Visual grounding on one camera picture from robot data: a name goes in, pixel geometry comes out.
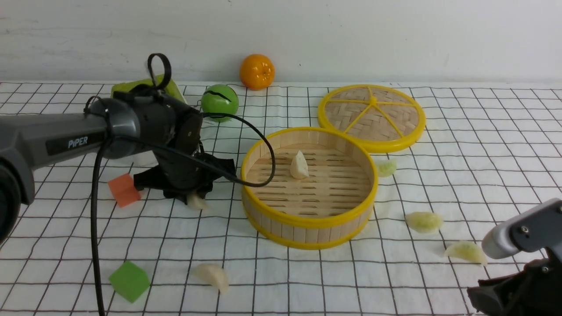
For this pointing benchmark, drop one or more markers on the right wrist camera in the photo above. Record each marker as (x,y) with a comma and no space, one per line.
(535,229)

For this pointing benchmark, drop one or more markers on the green dumpling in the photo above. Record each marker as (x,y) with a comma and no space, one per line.
(424,222)
(468,251)
(386,168)

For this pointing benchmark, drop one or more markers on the green foam cube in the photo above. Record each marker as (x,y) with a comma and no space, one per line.
(129,281)

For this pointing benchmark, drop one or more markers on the bamboo steamer lid yellow rim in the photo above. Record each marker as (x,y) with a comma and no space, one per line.
(380,118)

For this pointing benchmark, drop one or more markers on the orange foam cube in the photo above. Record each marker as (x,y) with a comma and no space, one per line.
(123,190)

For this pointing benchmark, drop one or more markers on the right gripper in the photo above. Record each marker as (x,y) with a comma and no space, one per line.
(535,291)

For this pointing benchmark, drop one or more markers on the white black-grid tablecloth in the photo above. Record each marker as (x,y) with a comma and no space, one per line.
(489,153)

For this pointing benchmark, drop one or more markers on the green lid white box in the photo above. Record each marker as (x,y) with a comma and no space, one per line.
(141,85)

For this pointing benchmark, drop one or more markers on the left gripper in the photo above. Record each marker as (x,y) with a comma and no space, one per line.
(176,177)

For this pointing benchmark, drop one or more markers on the white dumpling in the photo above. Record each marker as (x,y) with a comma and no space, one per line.
(196,202)
(299,167)
(213,275)

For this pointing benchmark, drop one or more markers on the green toy ball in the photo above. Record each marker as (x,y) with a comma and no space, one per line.
(219,102)

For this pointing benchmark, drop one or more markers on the bamboo steamer tray yellow rim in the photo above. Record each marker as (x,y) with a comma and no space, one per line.
(326,209)

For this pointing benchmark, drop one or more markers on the orange toy fruit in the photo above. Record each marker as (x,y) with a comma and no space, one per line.
(257,72)

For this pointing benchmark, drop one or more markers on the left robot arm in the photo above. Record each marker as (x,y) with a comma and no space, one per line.
(166,126)

